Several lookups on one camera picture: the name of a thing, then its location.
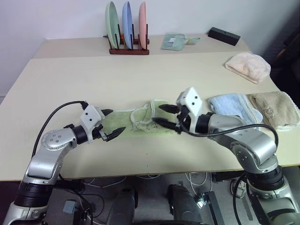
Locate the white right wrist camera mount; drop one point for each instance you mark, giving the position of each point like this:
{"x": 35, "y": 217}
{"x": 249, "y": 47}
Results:
{"x": 193, "y": 99}

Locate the pale green packaged cloth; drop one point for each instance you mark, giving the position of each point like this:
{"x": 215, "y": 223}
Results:
{"x": 173, "y": 42}

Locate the black rectangular box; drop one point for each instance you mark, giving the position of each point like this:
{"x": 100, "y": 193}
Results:
{"x": 223, "y": 36}

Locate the light blue towel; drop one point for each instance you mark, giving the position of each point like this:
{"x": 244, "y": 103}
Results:
{"x": 230, "y": 104}

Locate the metal bracket with black bar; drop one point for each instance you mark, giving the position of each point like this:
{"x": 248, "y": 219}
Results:
{"x": 211, "y": 204}

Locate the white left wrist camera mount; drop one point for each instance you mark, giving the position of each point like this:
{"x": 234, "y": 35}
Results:
{"x": 90, "y": 116}

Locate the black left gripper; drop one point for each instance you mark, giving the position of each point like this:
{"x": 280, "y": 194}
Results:
{"x": 97, "y": 133}

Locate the beige brown towel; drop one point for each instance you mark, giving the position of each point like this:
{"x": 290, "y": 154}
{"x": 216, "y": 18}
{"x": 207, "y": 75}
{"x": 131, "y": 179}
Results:
{"x": 274, "y": 107}

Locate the dark rounded shape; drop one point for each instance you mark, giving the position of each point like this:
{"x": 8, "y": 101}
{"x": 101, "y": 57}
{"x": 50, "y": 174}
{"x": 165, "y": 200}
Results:
{"x": 123, "y": 206}
{"x": 182, "y": 206}

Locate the light green towel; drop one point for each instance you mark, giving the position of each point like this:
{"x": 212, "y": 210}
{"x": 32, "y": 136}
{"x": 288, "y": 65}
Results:
{"x": 126, "y": 124}

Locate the green plate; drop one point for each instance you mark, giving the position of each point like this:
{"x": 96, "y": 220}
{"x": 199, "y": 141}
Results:
{"x": 112, "y": 21}

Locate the small grey box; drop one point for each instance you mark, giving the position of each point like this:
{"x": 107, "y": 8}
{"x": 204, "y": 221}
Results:
{"x": 69, "y": 207}

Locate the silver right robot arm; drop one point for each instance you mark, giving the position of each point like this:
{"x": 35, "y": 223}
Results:
{"x": 253, "y": 143}

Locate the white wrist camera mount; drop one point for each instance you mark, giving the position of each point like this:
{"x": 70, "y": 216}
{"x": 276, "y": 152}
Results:
{"x": 193, "y": 99}
{"x": 90, "y": 116}

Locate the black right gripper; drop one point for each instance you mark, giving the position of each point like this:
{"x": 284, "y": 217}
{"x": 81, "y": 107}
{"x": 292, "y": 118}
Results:
{"x": 184, "y": 118}

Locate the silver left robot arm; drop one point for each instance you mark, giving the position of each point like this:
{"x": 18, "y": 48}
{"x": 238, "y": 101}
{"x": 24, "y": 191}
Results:
{"x": 54, "y": 140}

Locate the brown wooden plate rack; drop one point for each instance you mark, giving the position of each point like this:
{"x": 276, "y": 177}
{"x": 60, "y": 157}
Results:
{"x": 129, "y": 52}

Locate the cream pink folded towel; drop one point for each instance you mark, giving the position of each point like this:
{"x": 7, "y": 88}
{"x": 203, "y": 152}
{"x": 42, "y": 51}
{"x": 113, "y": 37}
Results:
{"x": 249, "y": 66}

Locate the pink plate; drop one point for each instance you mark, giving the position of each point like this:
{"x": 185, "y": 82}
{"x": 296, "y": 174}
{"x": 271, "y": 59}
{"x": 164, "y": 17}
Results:
{"x": 142, "y": 21}

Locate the blue plate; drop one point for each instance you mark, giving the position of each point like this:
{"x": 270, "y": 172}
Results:
{"x": 127, "y": 21}

